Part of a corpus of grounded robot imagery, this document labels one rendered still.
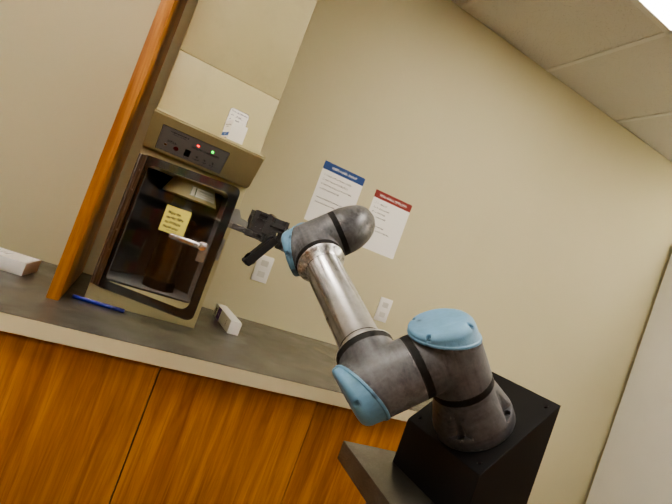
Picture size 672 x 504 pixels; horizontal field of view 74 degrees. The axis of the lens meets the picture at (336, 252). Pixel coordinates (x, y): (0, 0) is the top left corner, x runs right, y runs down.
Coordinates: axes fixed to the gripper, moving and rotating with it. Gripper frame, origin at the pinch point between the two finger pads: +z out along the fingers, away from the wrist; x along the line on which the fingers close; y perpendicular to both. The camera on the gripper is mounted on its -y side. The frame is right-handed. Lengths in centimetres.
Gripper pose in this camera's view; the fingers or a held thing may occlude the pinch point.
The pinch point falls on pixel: (217, 221)
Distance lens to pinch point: 133.8
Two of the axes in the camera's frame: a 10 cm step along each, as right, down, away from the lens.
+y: 3.5, -9.4, 0.3
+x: 3.8, 1.1, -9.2
